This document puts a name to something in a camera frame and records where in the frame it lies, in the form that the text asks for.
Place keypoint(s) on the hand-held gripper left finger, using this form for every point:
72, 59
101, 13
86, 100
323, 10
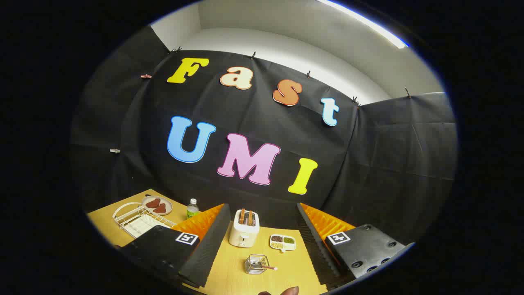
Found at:
213, 246

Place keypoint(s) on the small saucer with sausages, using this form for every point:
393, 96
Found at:
168, 205

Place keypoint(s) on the red sausage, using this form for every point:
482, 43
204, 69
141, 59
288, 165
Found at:
160, 208
152, 203

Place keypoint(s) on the black backdrop cloth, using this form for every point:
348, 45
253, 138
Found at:
254, 114

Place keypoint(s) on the white toaster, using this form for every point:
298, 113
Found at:
243, 235

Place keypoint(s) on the white divided snack tray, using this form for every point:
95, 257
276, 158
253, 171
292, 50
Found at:
282, 243

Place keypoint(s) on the green label plastic bottle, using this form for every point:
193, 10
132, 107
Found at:
192, 211

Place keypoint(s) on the brown toast slice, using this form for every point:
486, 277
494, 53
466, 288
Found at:
250, 217
242, 216

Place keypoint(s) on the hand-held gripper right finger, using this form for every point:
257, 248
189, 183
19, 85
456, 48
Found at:
313, 246

